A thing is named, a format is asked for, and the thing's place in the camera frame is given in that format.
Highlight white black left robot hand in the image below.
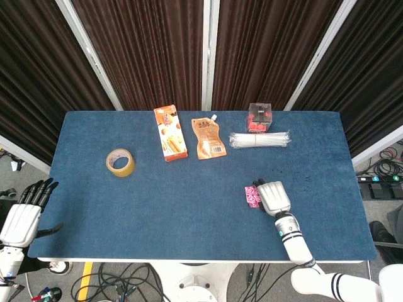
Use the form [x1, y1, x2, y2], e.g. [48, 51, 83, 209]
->
[0, 177, 64, 248]

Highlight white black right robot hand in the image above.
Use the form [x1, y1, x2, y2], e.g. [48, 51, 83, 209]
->
[251, 177, 292, 215]

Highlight pink patterned block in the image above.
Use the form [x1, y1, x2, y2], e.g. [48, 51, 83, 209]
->
[244, 186, 263, 209]

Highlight bundle of clear straws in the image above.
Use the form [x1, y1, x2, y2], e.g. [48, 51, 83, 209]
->
[229, 130, 293, 149]

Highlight bunch of coloured markers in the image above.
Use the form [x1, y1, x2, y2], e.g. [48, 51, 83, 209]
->
[31, 286, 63, 302]

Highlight clear box with red items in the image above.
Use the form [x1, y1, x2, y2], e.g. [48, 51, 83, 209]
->
[246, 102, 273, 134]

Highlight yellow floor tape strip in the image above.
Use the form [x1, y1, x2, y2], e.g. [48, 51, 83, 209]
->
[77, 261, 94, 299]

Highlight orange spout drink pouch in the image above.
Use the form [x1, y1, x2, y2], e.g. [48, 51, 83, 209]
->
[191, 113, 227, 160]

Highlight black power strip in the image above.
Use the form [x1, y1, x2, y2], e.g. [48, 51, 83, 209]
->
[356, 175, 403, 184]

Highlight black shoe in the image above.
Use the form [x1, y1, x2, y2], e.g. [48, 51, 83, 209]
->
[368, 220, 398, 245]

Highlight blue felt table cover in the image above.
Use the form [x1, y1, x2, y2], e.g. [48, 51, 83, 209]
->
[27, 109, 378, 261]

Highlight brown packing tape roll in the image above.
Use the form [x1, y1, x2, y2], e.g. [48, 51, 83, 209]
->
[105, 148, 137, 178]

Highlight orange biscuit box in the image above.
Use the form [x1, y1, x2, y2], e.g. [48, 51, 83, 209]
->
[153, 104, 189, 162]

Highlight dark brown pleated curtain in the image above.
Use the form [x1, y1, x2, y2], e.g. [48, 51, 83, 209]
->
[211, 0, 343, 111]
[0, 0, 116, 166]
[292, 0, 403, 158]
[71, 0, 204, 111]

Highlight white partition frame rail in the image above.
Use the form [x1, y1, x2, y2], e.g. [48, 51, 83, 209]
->
[0, 135, 51, 176]
[351, 124, 403, 166]

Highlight black cable with inline box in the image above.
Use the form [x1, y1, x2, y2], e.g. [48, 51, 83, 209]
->
[237, 263, 292, 302]

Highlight coiled black cables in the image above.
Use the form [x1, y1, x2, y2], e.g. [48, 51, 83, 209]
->
[358, 147, 403, 177]

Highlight white table pedestal base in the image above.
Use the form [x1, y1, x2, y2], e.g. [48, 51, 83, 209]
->
[150, 260, 240, 302]

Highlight tangle of black floor cables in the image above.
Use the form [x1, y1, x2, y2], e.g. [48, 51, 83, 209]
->
[71, 262, 166, 302]

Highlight white partition frame post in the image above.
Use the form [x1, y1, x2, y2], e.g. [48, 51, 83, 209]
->
[283, 0, 358, 111]
[201, 0, 220, 111]
[55, 0, 123, 111]

